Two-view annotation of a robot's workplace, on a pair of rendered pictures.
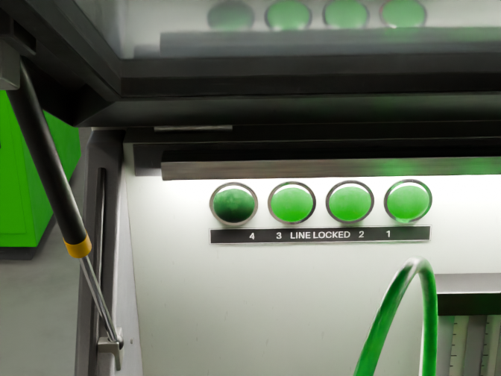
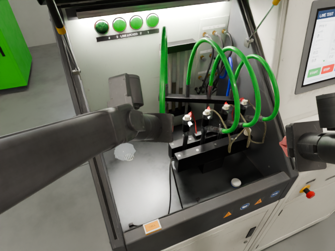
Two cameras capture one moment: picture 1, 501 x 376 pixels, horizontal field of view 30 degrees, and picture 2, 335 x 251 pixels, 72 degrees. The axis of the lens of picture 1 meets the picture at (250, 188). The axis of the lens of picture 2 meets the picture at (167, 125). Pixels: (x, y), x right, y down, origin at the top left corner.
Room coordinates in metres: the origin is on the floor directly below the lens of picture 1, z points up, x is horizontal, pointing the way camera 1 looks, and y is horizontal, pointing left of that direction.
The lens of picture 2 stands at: (0.03, 0.12, 1.66)
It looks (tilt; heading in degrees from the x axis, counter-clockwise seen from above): 42 degrees down; 338
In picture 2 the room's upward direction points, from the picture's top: straight up
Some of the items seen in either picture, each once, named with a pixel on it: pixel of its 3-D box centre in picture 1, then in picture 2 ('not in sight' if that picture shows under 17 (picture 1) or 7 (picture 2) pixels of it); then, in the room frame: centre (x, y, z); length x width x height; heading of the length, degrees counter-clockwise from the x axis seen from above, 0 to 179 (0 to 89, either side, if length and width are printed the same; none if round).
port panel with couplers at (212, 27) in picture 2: not in sight; (211, 55); (0.84, -0.42, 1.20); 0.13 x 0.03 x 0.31; 89
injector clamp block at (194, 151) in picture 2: not in sight; (209, 151); (0.57, -0.30, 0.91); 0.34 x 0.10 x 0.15; 89
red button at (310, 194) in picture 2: not in sight; (308, 192); (0.29, -0.63, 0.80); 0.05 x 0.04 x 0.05; 89
